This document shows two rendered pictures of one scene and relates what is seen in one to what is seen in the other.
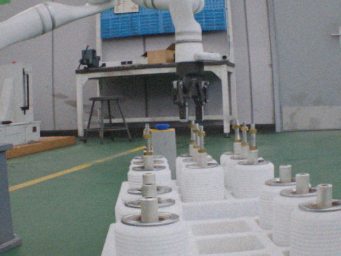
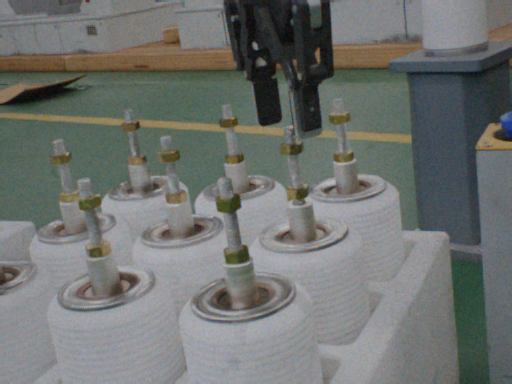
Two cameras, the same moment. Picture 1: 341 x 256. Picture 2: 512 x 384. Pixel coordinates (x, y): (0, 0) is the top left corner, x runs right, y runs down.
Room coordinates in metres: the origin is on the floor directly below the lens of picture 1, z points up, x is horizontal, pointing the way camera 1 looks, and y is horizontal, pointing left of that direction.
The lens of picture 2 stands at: (1.76, -0.61, 0.49)
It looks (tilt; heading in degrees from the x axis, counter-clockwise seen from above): 17 degrees down; 119
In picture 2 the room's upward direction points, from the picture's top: 8 degrees counter-clockwise
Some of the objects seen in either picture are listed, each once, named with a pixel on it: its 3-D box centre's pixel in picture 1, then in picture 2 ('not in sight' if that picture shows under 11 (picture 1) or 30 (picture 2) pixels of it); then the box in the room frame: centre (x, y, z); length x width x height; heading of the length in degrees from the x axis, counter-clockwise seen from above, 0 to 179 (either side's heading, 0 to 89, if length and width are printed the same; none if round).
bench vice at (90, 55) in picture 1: (89, 58); not in sight; (5.85, 0.81, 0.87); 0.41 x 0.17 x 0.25; 166
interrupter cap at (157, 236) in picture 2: (197, 160); (182, 231); (1.38, -0.06, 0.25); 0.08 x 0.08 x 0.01
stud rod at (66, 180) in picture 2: (201, 142); (66, 178); (1.26, -0.07, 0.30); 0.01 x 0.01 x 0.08; 25
